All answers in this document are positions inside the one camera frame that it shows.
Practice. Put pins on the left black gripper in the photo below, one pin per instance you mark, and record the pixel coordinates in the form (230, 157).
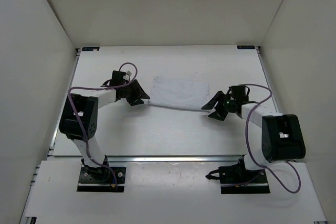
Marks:
(138, 92)

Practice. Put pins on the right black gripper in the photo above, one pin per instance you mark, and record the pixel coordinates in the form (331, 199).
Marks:
(219, 114)

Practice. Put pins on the white fabric skirt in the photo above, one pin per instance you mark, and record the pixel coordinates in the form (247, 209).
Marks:
(179, 94)

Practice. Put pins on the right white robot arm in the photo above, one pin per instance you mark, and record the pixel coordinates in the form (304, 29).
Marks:
(270, 136)

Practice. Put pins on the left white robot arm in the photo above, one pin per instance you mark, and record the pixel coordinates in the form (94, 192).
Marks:
(79, 119)

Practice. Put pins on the right blue corner label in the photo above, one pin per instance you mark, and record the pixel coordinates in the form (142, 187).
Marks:
(245, 47)

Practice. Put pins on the blue corner label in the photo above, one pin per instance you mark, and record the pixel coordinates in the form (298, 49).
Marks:
(90, 49)
(245, 47)

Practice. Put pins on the left blue corner label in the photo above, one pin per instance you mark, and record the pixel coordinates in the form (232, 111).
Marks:
(90, 49)

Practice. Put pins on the aluminium table front rail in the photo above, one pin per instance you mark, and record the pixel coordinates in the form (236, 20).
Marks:
(172, 159)

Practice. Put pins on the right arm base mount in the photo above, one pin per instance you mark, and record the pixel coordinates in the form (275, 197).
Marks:
(237, 180)

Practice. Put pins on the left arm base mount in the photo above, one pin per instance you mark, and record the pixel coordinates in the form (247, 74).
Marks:
(99, 179)

